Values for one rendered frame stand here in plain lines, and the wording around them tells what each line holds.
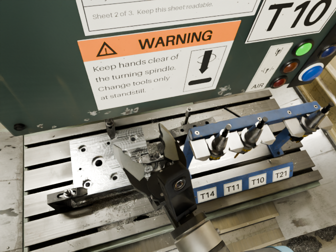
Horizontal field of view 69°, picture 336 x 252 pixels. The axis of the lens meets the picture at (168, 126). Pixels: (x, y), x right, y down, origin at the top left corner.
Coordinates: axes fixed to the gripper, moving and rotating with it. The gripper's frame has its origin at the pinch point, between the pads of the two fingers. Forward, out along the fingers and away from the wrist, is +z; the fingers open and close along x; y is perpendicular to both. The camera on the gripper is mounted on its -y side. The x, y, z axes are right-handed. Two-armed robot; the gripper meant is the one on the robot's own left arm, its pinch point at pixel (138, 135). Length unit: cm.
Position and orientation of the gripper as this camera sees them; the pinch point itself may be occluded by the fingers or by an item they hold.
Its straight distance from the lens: 49.8
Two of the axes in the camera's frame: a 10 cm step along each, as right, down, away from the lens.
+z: -5.1, -7.8, 3.7
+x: 8.5, -4.1, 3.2
